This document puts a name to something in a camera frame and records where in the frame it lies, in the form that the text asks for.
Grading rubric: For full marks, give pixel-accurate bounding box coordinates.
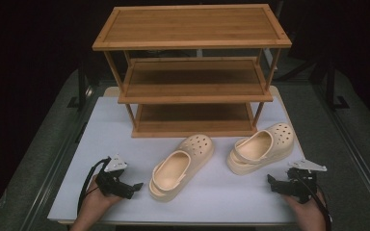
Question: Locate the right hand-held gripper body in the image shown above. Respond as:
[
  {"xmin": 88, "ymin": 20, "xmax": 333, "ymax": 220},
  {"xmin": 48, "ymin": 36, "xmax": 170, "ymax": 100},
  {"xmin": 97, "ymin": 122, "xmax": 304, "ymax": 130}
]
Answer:
[{"xmin": 278, "ymin": 158, "xmax": 328, "ymax": 205}]

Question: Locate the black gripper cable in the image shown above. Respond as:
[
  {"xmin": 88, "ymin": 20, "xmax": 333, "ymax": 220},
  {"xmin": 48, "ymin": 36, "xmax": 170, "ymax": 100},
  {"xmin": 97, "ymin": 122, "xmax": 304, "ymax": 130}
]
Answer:
[
  {"xmin": 297, "ymin": 171, "xmax": 333, "ymax": 231},
  {"xmin": 76, "ymin": 156, "xmax": 112, "ymax": 216}
]

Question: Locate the metal frame rail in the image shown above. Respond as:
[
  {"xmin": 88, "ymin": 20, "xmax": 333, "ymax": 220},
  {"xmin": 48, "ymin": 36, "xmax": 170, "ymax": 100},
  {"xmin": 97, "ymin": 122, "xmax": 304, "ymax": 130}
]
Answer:
[
  {"xmin": 18, "ymin": 86, "xmax": 94, "ymax": 231},
  {"xmin": 312, "ymin": 84, "xmax": 370, "ymax": 219}
]

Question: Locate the black metal stand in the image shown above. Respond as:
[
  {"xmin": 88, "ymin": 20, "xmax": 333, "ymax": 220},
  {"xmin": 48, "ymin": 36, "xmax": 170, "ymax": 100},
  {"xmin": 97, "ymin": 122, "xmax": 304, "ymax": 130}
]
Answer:
[{"xmin": 325, "ymin": 62, "xmax": 351, "ymax": 112}]

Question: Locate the person's right hand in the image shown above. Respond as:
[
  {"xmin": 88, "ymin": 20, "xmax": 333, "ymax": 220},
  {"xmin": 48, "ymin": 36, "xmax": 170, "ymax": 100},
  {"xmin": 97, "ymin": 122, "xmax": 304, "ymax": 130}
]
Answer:
[{"xmin": 282, "ymin": 189, "xmax": 328, "ymax": 222}]

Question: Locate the person's left hand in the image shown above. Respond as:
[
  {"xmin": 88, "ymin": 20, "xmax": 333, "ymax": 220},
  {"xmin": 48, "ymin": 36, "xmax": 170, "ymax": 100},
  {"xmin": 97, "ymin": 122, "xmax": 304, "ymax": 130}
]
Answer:
[{"xmin": 76, "ymin": 174, "xmax": 123, "ymax": 223}]

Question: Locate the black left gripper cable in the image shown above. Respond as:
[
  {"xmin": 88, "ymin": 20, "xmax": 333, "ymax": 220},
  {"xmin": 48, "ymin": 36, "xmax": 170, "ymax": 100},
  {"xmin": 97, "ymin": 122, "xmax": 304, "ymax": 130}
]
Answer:
[{"xmin": 76, "ymin": 156, "xmax": 112, "ymax": 216}]

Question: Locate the white table sheet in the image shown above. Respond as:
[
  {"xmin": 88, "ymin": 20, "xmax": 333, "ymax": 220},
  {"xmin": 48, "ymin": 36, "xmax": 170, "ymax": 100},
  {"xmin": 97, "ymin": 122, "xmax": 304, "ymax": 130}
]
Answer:
[{"xmin": 47, "ymin": 95, "xmax": 306, "ymax": 224}]

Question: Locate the cream clog shoe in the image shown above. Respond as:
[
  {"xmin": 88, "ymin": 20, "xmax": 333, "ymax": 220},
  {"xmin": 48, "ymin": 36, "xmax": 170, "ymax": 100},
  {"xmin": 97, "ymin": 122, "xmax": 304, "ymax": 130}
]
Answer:
[
  {"xmin": 148, "ymin": 134, "xmax": 215, "ymax": 203},
  {"xmin": 226, "ymin": 122, "xmax": 296, "ymax": 176}
]

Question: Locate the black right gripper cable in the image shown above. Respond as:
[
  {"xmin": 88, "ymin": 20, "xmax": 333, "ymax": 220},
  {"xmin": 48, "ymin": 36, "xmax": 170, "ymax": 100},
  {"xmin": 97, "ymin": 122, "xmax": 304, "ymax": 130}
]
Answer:
[{"xmin": 297, "ymin": 171, "xmax": 333, "ymax": 231}]

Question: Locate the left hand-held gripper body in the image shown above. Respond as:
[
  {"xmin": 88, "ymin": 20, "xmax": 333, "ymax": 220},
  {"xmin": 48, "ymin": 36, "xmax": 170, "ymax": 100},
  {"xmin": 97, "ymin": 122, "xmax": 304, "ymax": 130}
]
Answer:
[{"xmin": 94, "ymin": 153, "xmax": 136, "ymax": 200}]

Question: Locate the three-tier wooden shoe rack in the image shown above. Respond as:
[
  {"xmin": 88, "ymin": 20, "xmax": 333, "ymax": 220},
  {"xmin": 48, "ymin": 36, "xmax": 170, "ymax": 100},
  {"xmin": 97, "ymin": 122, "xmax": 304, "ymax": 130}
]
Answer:
[{"xmin": 92, "ymin": 3, "xmax": 293, "ymax": 139}]

